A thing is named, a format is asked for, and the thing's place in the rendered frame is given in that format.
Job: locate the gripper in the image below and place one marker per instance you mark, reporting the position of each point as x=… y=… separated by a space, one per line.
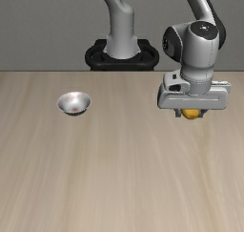
x=193 y=99

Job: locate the yellow mango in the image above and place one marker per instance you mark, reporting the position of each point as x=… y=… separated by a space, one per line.
x=190 y=114

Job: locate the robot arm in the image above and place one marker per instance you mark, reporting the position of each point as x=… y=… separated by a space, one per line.
x=197 y=48

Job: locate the silver metal bowl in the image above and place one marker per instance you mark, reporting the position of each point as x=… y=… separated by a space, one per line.
x=74 y=103

